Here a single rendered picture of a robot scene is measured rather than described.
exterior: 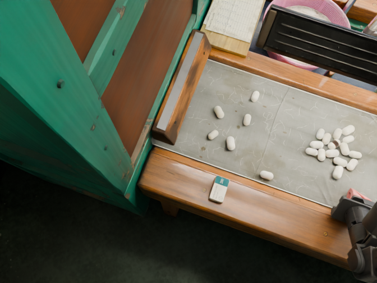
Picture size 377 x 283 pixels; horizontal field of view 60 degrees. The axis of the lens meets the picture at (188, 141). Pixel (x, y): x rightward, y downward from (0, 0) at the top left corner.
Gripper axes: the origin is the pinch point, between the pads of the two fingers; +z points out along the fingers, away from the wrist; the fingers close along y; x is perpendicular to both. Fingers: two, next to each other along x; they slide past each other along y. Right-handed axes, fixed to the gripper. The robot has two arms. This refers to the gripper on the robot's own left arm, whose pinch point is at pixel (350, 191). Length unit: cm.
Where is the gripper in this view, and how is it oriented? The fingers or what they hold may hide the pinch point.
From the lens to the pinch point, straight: 94.9
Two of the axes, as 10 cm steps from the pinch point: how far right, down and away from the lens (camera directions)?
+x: -2.5, 8.1, 5.3
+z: 2.4, -4.8, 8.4
